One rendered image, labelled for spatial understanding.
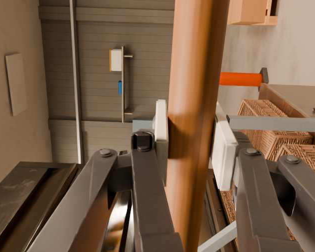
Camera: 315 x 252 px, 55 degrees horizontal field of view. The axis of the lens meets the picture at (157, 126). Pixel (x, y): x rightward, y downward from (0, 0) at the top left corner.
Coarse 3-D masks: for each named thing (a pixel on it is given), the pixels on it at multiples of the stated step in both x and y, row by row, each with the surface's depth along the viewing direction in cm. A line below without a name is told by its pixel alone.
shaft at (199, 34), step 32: (192, 0) 16; (224, 0) 16; (192, 32) 16; (224, 32) 17; (192, 64) 17; (192, 96) 17; (192, 128) 18; (192, 160) 19; (192, 192) 20; (192, 224) 21
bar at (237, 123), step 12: (228, 120) 109; (240, 120) 110; (252, 120) 109; (264, 120) 109; (276, 120) 109; (288, 120) 109; (300, 120) 110; (312, 120) 110; (228, 228) 70; (216, 240) 71; (228, 240) 70
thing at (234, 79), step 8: (224, 72) 347; (232, 72) 348; (240, 72) 349; (264, 72) 343; (224, 80) 345; (232, 80) 345; (240, 80) 344; (248, 80) 344; (256, 80) 344; (264, 80) 338
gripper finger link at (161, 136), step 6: (156, 102) 22; (162, 102) 21; (156, 108) 20; (162, 108) 20; (156, 114) 19; (162, 114) 19; (156, 120) 18; (162, 120) 18; (156, 126) 18; (162, 126) 17; (156, 132) 17; (162, 132) 17; (156, 138) 16; (162, 138) 16; (156, 144) 16; (162, 144) 16; (156, 150) 16; (162, 150) 16; (156, 156) 16; (162, 156) 16; (162, 162) 16; (162, 168) 16; (162, 174) 16; (162, 180) 17
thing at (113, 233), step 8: (120, 192) 152; (128, 192) 173; (120, 200) 150; (120, 208) 148; (112, 216) 130; (120, 216) 146; (112, 224) 129; (120, 224) 144; (104, 232) 117; (112, 232) 127; (120, 232) 142; (104, 240) 114; (112, 240) 126; (120, 240) 140; (104, 248) 113
